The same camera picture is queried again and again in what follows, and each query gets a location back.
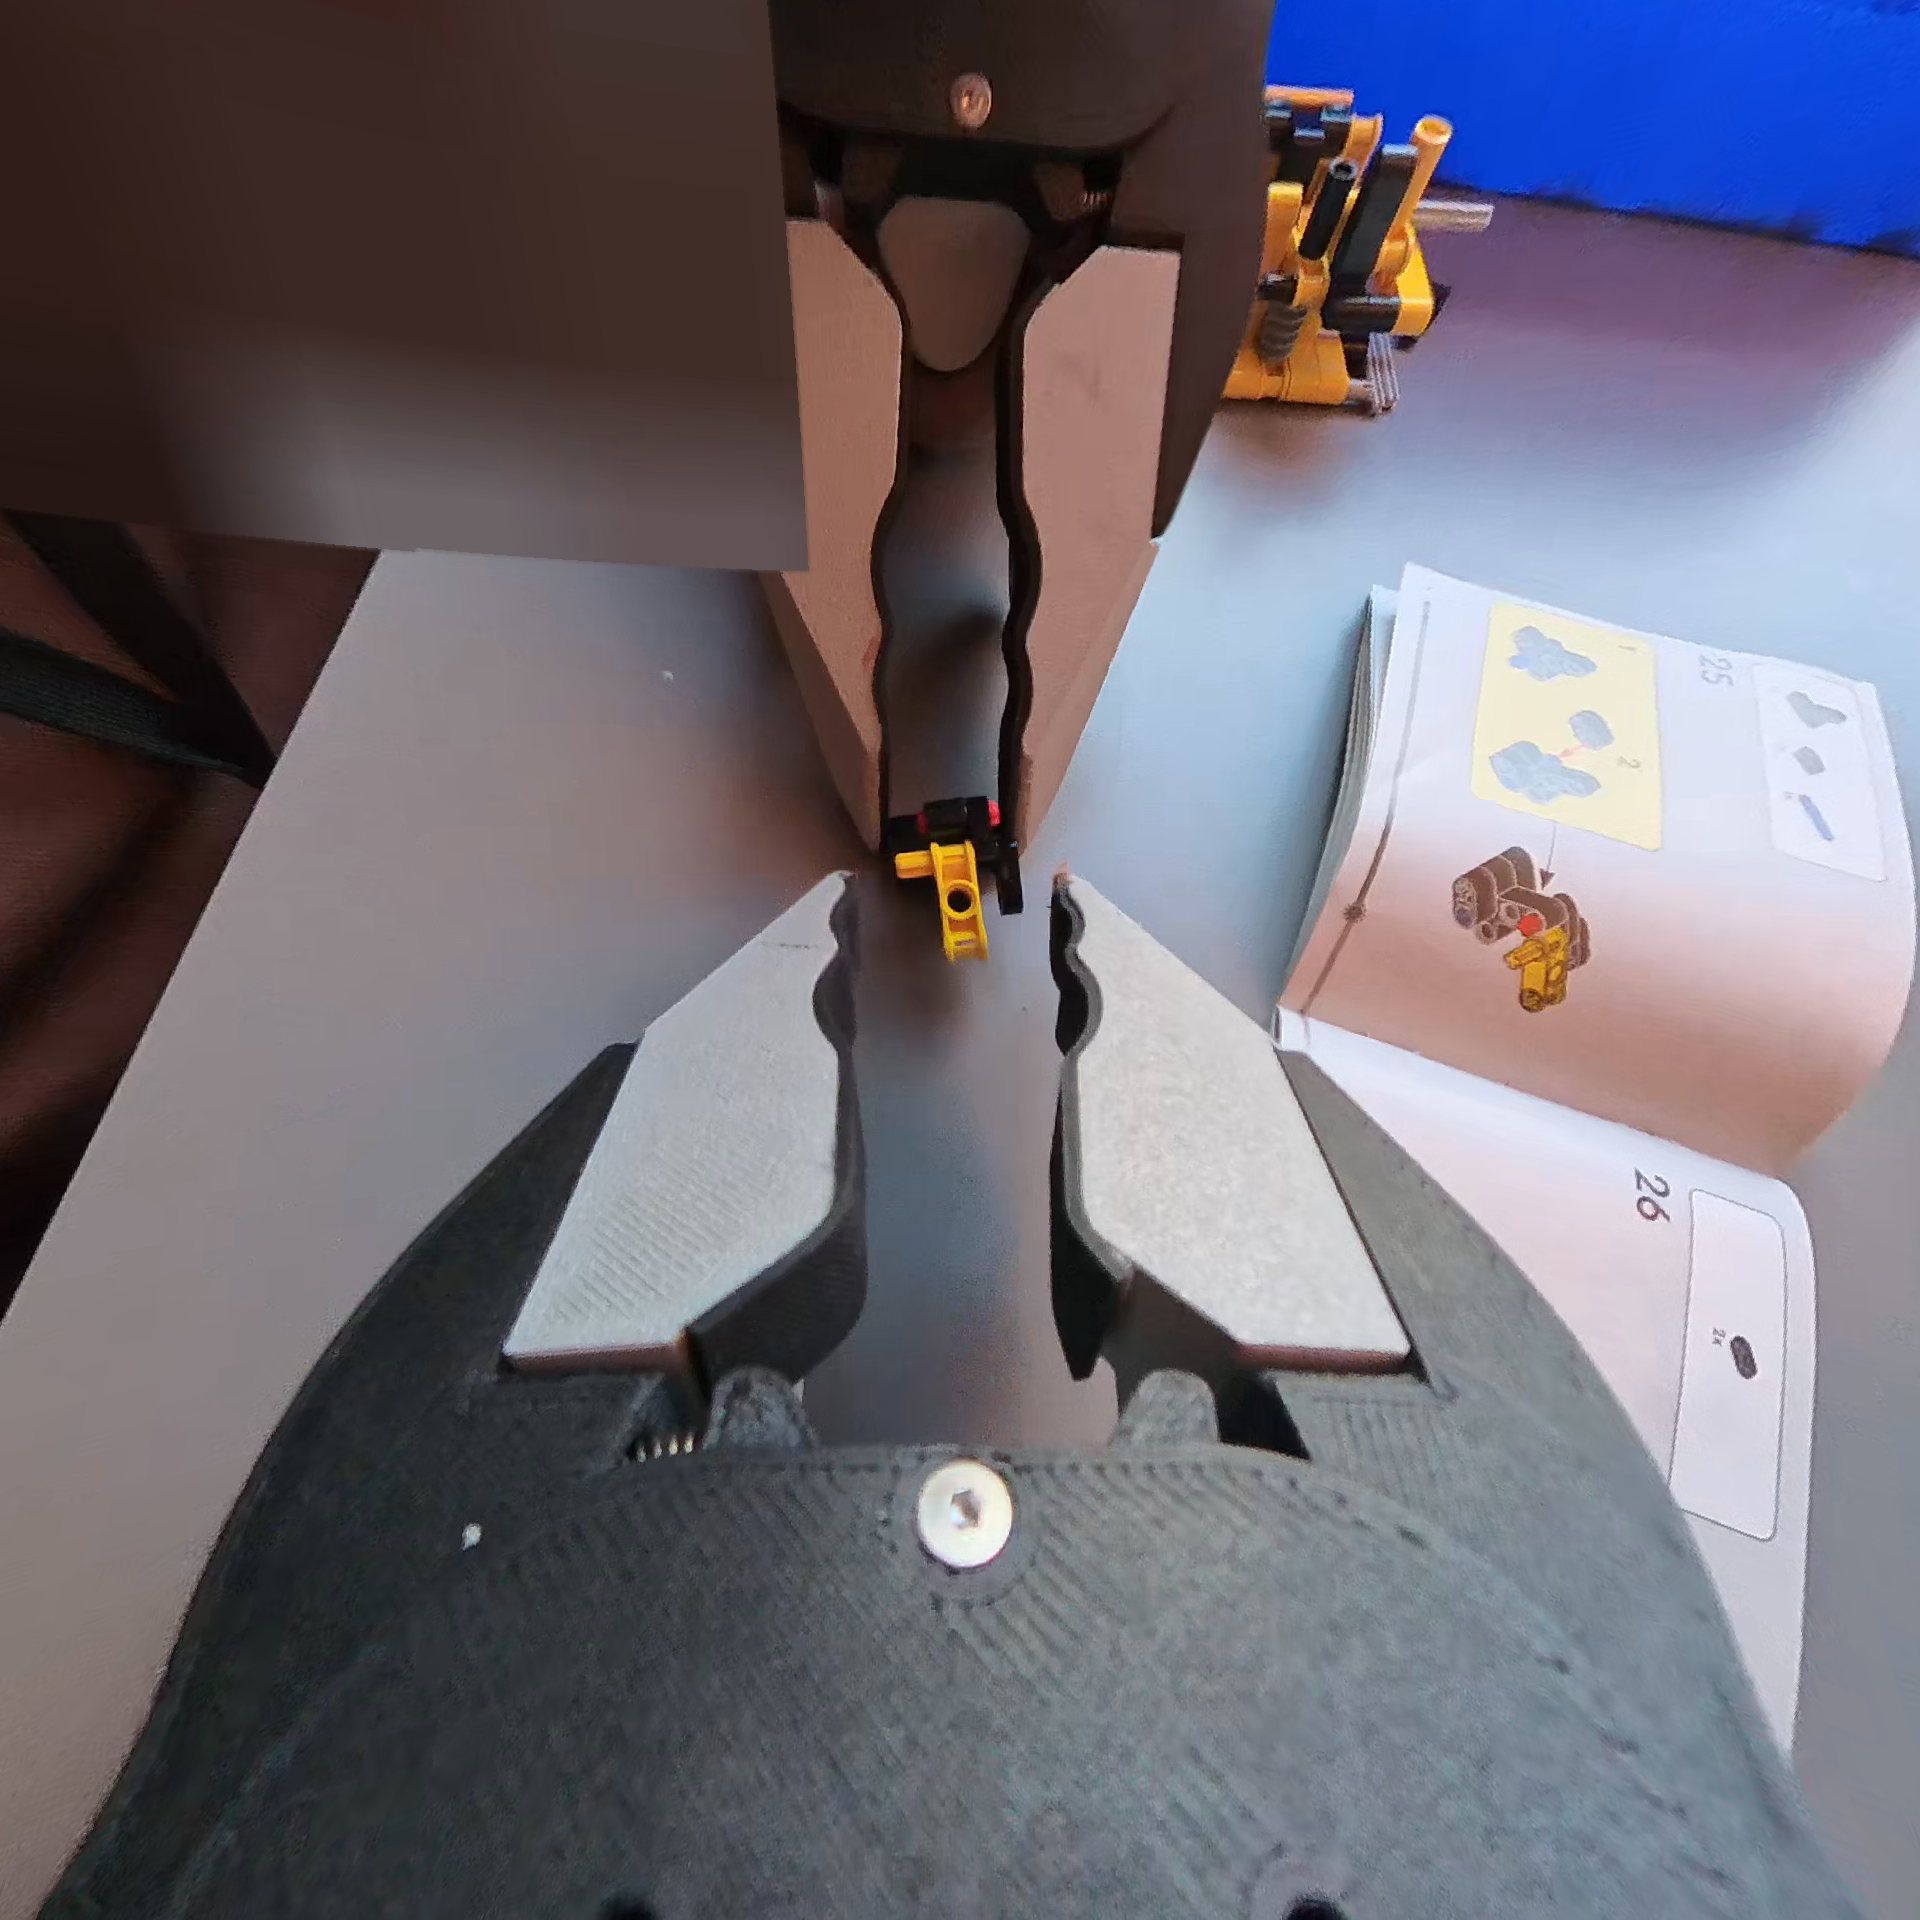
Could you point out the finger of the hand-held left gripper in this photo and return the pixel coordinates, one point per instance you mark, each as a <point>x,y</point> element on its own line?
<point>1103,482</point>
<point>840,645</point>

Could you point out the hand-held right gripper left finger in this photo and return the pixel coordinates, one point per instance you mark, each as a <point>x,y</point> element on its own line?
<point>690,1171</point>

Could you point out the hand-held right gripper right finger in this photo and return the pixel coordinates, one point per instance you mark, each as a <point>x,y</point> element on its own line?
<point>1215,1185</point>

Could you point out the small black yellow lego assembly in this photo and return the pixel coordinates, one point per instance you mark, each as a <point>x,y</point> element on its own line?
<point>961,886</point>

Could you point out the yellow lego vehicle model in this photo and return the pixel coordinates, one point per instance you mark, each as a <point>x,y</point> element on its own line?
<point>1328,300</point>

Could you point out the lego instruction booklet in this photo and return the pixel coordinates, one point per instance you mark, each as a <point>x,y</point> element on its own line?
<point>1622,931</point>

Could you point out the blue backdrop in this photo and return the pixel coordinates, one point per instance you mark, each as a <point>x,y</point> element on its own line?
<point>1650,106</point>

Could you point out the dark brown cloth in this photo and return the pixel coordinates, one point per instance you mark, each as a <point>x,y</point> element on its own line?
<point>89,974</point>

